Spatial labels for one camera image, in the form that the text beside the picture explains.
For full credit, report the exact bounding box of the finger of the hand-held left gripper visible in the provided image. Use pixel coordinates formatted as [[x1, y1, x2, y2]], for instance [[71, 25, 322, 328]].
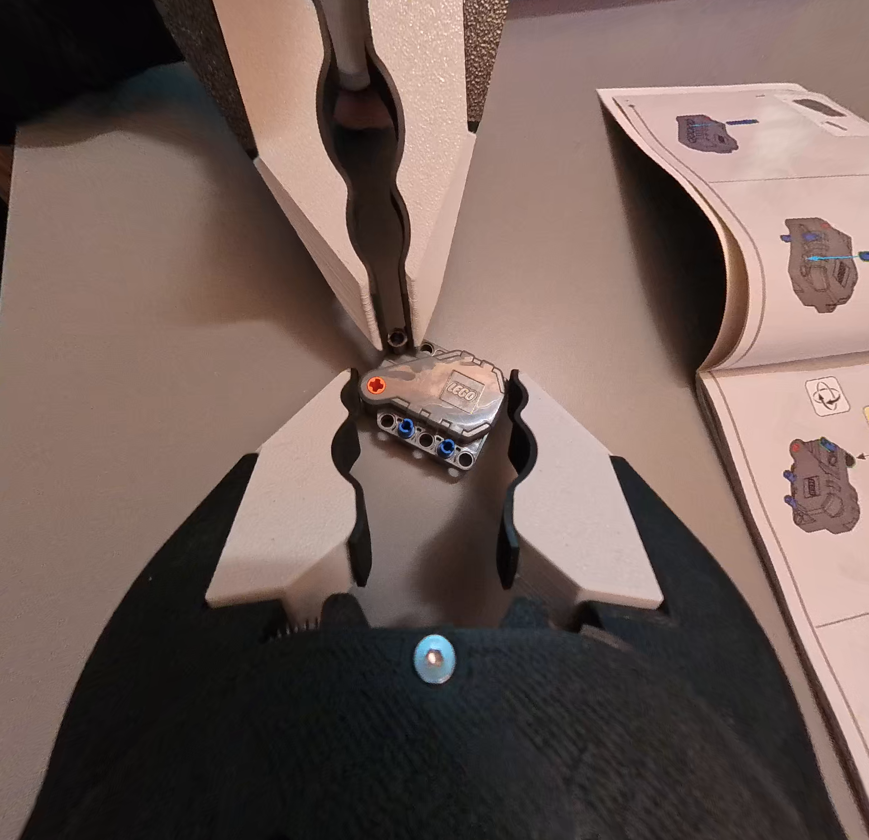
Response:
[[200, 0, 391, 350], [367, 0, 477, 348]]

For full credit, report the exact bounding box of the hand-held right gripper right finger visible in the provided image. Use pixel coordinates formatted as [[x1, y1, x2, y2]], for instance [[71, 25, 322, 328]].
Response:
[[497, 368, 665, 629]]

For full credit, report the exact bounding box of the grey toy motor block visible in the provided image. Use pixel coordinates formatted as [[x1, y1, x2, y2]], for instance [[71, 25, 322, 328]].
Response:
[[358, 341, 511, 470]]

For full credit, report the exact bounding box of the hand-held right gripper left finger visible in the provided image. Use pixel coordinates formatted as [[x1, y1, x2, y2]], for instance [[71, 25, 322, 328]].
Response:
[[205, 368, 374, 629]]

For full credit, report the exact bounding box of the person's left hand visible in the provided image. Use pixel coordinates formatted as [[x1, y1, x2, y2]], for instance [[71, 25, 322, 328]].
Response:
[[334, 87, 398, 133]]

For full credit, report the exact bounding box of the building instruction booklet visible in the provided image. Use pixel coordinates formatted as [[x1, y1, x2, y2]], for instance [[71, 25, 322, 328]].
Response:
[[596, 82, 869, 803]]

